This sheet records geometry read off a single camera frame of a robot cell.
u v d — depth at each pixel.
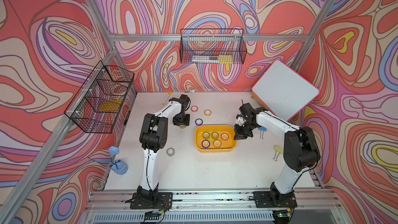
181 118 0.87
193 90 1.19
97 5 0.76
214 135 0.96
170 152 0.89
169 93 1.19
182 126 1.00
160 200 0.72
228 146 0.91
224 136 0.96
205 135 0.96
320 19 0.80
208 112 1.08
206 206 0.73
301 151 0.48
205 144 0.91
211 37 0.88
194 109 1.11
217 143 0.92
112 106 0.72
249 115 0.69
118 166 0.76
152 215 0.70
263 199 0.72
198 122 1.02
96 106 0.72
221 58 0.82
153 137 0.58
